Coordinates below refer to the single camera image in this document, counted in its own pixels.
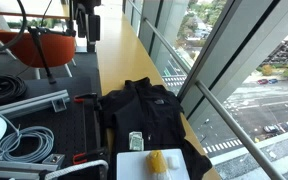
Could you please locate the black zippered bag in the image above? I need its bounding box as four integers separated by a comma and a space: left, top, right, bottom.
97, 77, 214, 180

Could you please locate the folded one dollar bill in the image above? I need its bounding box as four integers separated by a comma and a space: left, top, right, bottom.
128, 131, 145, 152

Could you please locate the yellow plastic wrapped bundle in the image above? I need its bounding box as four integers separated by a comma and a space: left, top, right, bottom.
145, 149, 171, 180

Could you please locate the small white block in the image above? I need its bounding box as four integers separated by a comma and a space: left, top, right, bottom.
166, 155, 181, 171

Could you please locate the grey steel handrail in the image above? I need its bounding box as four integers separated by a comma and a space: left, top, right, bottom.
126, 0, 287, 180

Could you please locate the black perforated breadboard plate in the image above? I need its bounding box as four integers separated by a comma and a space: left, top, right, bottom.
0, 76, 110, 180

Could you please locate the black tripod stand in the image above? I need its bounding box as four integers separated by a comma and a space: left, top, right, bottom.
27, 26, 77, 85

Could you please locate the black clamp with orange handle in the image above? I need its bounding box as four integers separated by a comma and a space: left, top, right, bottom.
72, 92, 102, 112
71, 147, 110, 167

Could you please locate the white braided sleeve cable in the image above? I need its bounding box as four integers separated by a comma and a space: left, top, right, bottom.
43, 158, 110, 180

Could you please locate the grey coiled cable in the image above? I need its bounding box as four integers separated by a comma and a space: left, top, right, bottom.
0, 116, 55, 168

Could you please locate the long aluminium extrusion rail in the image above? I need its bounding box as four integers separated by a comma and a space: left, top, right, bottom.
0, 88, 71, 120

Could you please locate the black looped cable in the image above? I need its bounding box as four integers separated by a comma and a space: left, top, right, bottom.
0, 0, 29, 55

